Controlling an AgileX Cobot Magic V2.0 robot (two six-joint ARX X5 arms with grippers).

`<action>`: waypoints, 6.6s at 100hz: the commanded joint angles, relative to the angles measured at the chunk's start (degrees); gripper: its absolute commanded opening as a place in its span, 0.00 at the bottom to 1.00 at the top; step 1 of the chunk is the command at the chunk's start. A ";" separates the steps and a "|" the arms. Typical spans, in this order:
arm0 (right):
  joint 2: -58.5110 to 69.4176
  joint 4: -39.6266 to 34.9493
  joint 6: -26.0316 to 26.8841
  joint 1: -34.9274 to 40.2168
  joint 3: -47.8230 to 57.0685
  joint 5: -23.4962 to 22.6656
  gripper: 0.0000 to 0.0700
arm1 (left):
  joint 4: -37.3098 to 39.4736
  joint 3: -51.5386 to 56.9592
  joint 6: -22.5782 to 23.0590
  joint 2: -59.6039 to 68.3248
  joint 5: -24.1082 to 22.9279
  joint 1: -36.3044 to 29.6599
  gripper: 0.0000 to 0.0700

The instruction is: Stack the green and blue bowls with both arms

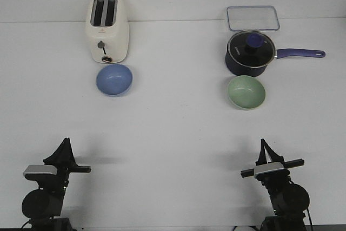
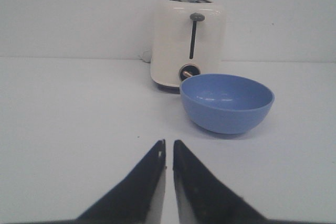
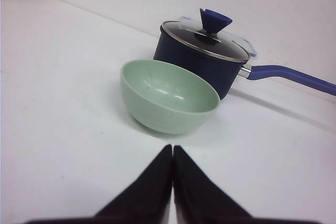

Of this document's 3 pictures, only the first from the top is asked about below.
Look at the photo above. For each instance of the blue bowl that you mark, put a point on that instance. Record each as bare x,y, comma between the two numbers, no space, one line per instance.
114,80

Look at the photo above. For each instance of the green bowl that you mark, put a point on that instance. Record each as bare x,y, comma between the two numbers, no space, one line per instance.
246,92

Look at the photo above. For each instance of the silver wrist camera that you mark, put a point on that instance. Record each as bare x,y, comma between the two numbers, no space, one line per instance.
267,168
34,172

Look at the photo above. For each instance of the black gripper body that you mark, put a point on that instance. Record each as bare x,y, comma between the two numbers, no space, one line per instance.
279,176
60,180

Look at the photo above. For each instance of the dark blue saucepan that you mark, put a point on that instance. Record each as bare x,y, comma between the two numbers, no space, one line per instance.
237,69

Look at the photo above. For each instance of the glass pot lid blue knob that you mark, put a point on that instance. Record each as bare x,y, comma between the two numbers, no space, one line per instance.
251,49

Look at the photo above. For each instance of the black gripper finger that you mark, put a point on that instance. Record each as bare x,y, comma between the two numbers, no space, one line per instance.
69,150
262,159
59,156
273,156

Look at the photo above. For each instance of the cream two-slot toaster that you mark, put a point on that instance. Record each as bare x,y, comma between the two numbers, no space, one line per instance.
107,31

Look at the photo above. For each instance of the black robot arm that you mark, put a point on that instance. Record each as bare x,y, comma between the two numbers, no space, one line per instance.
43,206
289,200

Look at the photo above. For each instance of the clear container blue-rimmed lid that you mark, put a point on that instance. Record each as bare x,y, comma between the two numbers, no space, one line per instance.
259,17

